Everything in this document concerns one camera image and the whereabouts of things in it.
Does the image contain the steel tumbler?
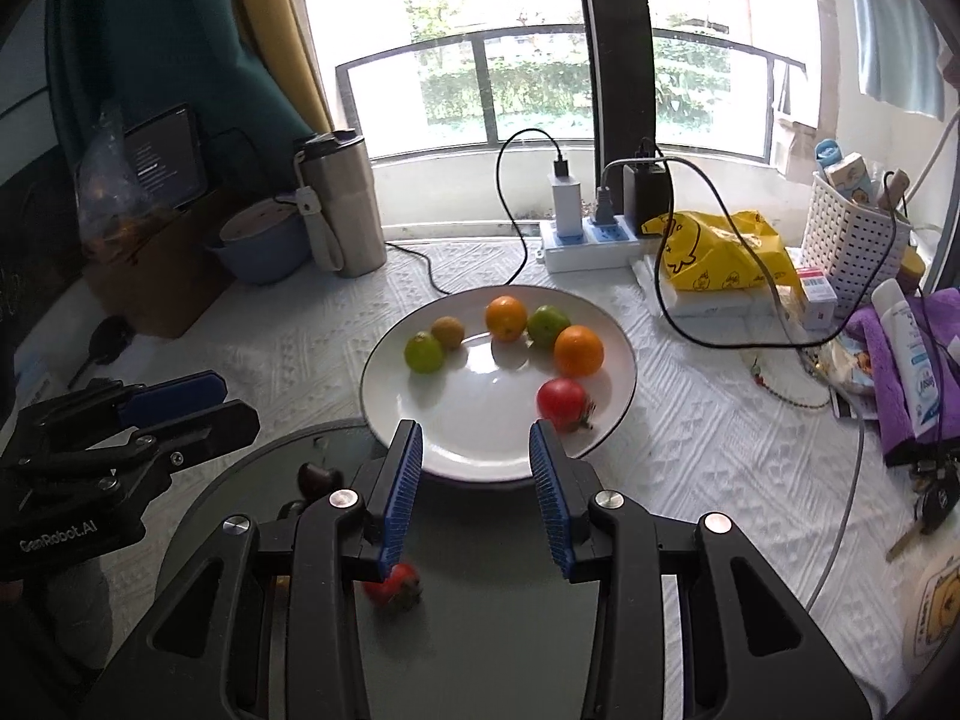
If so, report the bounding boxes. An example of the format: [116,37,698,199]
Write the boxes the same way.
[292,130,389,279]

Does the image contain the clear plastic bag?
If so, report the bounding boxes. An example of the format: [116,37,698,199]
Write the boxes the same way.
[75,100,190,265]

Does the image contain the small red white box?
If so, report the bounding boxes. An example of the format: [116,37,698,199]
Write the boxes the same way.
[794,267,840,332]

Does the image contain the black window post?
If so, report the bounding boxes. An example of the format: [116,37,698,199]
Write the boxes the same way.
[572,0,659,167]

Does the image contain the purple cloth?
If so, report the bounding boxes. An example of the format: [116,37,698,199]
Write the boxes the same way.
[846,295,960,467]

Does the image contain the large orange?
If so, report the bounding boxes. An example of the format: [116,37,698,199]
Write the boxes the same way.
[553,325,605,378]

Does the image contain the black charger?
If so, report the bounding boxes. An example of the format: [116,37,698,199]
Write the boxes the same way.
[622,157,670,227]

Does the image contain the white power strip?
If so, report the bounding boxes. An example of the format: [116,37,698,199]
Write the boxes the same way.
[539,215,647,274]

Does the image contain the blue bowl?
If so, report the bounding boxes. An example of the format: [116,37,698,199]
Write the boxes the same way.
[203,198,313,287]

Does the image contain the teal curtain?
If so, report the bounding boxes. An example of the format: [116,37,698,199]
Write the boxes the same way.
[45,0,332,192]

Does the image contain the hanging blue towel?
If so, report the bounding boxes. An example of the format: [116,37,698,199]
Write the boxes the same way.
[847,0,948,122]

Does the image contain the white perforated basket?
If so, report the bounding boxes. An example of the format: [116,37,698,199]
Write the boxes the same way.
[800,170,914,321]

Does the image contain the car keys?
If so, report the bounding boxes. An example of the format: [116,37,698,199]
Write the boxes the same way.
[884,456,960,564]

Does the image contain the white round plate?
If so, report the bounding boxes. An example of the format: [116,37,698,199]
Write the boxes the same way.
[360,285,639,485]

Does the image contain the balcony railing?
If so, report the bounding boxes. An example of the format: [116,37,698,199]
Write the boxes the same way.
[334,24,809,167]

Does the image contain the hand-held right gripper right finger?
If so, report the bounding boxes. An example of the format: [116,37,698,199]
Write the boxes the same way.
[529,420,875,720]

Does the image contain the red tomato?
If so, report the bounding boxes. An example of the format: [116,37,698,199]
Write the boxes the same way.
[535,378,598,433]

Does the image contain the long black cable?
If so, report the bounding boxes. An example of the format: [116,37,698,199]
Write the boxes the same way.
[598,156,947,351]

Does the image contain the yellow curtain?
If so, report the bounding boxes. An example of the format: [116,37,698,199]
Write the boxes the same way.
[244,0,336,142]

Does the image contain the grey round placemat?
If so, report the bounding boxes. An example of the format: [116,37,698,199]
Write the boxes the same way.
[112,416,676,720]

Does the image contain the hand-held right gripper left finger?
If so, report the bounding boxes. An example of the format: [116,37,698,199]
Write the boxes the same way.
[82,420,425,720]

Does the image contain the black charger cable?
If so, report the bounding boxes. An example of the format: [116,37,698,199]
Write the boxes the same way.
[384,128,565,296]

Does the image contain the green lime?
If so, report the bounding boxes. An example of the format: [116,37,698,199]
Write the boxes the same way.
[404,331,446,375]
[526,304,572,348]

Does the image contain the white tube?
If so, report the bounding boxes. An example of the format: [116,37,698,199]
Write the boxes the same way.
[871,278,945,440]

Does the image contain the brown cardboard box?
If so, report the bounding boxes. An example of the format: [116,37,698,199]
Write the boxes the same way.
[81,191,250,340]

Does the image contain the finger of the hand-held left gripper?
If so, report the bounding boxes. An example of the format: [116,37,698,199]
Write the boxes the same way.
[19,371,228,440]
[30,400,261,482]

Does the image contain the white charger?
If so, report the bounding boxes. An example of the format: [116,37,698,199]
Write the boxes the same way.
[549,157,583,239]

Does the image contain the black hand mirror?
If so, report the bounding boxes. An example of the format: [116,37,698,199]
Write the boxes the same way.
[67,314,133,392]

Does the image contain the yellow plastic bag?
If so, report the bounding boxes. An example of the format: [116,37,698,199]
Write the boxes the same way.
[640,209,805,294]

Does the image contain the small orange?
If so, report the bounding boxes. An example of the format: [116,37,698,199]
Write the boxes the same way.
[484,295,529,342]

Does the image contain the red strawberry-like fruit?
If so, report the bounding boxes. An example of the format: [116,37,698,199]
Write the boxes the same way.
[364,562,424,611]

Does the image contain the white bear mug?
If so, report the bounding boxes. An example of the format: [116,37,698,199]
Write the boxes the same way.
[898,546,960,700]

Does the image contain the dark plum fruit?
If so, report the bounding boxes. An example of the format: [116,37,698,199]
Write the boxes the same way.
[298,463,345,500]

